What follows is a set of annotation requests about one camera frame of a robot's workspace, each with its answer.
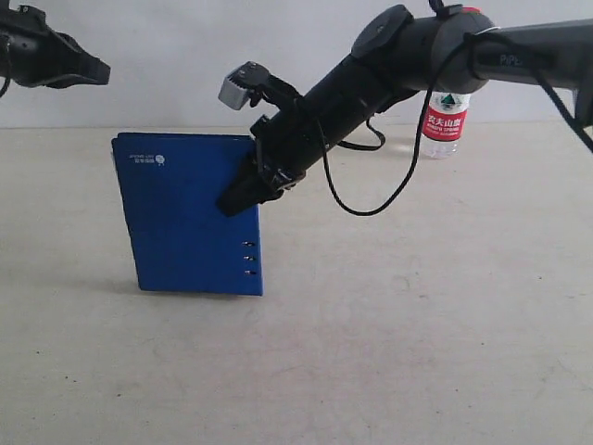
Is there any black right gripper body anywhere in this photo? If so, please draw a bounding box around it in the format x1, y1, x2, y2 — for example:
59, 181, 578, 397
248, 99, 332, 190

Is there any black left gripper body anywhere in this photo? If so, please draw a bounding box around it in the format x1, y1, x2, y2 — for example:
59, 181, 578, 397
1, 5, 63, 88

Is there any blue ring binder notebook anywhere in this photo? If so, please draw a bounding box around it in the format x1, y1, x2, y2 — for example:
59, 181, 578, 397
111, 132, 264, 297

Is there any clear water bottle red cap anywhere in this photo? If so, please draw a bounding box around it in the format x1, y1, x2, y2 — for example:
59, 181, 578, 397
421, 4, 487, 159

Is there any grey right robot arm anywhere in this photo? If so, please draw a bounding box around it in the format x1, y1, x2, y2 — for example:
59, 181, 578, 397
217, 1, 592, 216

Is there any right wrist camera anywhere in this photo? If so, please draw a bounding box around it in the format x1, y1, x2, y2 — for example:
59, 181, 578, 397
218, 61, 302, 111

